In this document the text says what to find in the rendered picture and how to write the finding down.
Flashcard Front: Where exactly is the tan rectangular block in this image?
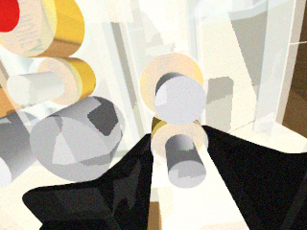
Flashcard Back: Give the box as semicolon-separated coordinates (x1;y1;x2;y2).
0;85;16;118
282;42;307;139
298;0;307;42

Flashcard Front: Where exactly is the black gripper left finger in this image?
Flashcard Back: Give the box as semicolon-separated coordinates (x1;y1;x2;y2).
22;133;154;230

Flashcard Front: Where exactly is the yellow cube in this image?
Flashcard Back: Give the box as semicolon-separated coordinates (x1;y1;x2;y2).
147;201;162;230

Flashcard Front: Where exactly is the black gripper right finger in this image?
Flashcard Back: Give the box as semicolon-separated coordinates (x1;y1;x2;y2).
202;125;307;230

